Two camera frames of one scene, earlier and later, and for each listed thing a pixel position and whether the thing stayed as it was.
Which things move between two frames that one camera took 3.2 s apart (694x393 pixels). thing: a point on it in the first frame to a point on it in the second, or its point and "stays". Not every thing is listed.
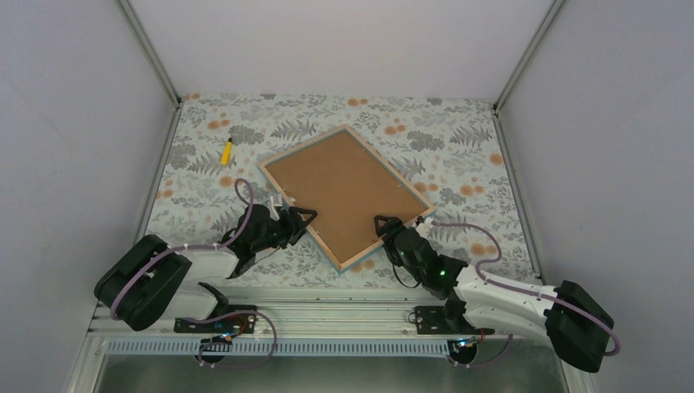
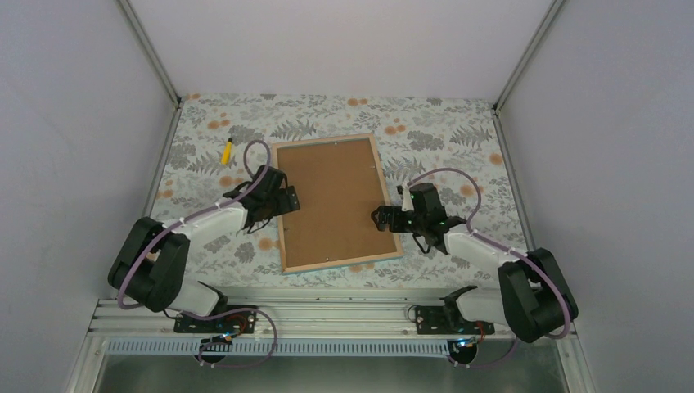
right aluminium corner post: (556, 7) stays
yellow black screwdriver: (227, 152) stays
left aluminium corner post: (149, 50) stays
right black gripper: (394, 223) to (384, 211)
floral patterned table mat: (452, 150) stays
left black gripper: (295, 223) to (283, 204)
